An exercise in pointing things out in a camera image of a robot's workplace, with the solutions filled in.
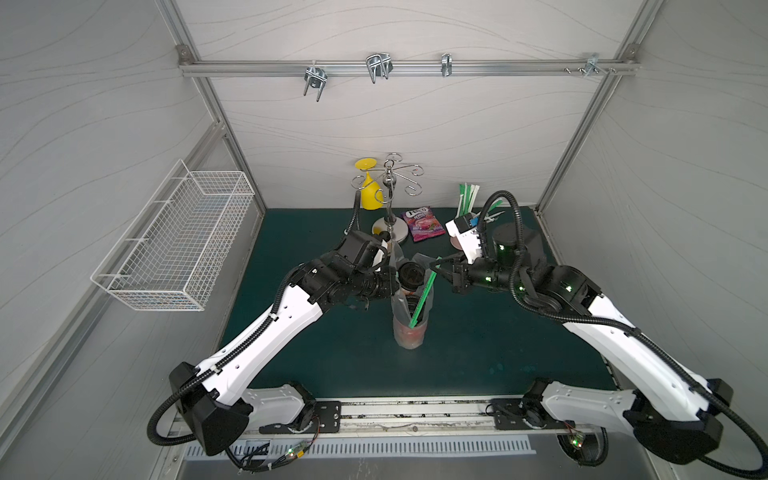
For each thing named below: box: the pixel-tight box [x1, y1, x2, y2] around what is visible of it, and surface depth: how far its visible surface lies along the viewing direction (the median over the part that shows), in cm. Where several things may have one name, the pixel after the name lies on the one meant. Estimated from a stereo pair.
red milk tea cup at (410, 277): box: [397, 261, 425, 311], surface depth 81 cm
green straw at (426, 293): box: [409, 256, 442, 329], surface depth 67 cm
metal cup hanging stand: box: [351, 152, 425, 244], surface depth 100 cm
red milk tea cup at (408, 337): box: [393, 317, 428, 349], surface depth 83 cm
